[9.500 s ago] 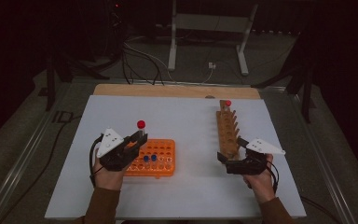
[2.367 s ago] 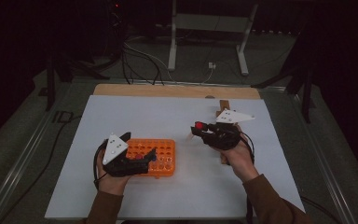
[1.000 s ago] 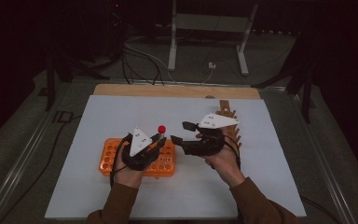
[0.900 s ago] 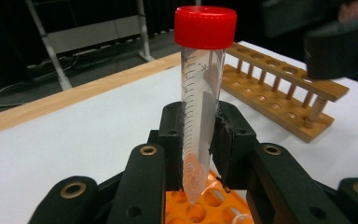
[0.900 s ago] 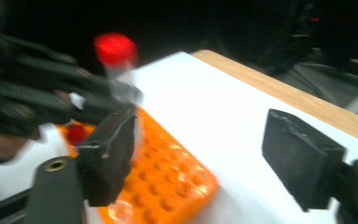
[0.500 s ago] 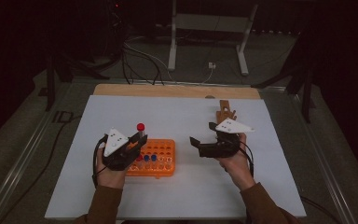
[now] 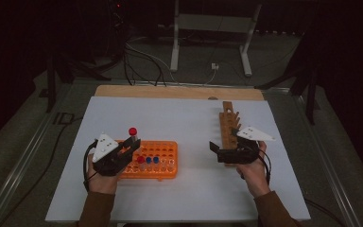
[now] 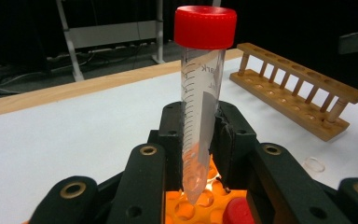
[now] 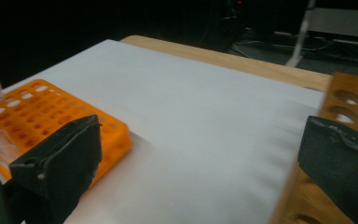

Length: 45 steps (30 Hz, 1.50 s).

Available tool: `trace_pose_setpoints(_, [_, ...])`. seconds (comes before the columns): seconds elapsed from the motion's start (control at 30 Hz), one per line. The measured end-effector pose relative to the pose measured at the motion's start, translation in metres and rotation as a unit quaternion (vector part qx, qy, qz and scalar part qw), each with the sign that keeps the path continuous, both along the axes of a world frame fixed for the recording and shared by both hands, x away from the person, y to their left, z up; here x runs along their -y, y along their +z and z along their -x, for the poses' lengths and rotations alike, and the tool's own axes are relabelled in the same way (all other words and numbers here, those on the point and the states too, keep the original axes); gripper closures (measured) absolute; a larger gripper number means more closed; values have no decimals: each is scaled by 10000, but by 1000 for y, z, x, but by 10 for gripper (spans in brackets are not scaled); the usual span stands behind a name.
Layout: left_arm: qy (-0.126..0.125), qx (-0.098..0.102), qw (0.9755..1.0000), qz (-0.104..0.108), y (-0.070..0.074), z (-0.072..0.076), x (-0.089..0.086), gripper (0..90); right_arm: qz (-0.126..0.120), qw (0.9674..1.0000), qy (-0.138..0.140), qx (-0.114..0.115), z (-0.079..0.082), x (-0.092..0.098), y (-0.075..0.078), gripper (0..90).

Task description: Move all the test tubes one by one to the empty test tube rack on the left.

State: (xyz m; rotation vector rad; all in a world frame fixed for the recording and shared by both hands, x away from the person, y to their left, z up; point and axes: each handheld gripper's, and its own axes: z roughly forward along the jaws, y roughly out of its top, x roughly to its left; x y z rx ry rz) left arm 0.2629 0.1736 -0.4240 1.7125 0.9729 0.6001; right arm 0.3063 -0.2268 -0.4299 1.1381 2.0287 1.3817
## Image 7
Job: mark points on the grey metal stand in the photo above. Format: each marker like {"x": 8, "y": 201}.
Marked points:
{"x": 212, "y": 22}

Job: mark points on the clear test tube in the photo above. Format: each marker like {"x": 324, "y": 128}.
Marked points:
{"x": 171, "y": 163}
{"x": 163, "y": 163}

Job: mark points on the white plug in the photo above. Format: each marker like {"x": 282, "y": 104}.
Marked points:
{"x": 214, "y": 66}

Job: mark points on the white table mat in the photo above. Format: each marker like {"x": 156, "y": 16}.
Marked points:
{"x": 186, "y": 126}

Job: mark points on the wooden test tube rack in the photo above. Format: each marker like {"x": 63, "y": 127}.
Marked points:
{"x": 228, "y": 121}

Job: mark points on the person's left hand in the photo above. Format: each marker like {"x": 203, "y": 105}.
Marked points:
{"x": 102, "y": 184}

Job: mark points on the dark equipment with red light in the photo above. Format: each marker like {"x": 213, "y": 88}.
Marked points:
{"x": 118, "y": 19}

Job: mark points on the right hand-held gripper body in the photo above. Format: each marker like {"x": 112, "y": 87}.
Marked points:
{"x": 238, "y": 156}

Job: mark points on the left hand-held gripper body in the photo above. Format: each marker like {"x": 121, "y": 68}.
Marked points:
{"x": 105, "y": 148}

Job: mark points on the person's right hand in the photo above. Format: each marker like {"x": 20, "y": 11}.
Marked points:
{"x": 255, "y": 179}

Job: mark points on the metal floor rail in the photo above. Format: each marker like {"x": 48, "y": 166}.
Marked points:
{"x": 331, "y": 170}
{"x": 15, "y": 176}

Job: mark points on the orange plastic test tube rack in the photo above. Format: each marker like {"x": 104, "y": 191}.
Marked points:
{"x": 165, "y": 148}

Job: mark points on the black tripod stand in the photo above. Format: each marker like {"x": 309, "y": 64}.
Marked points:
{"x": 51, "y": 85}

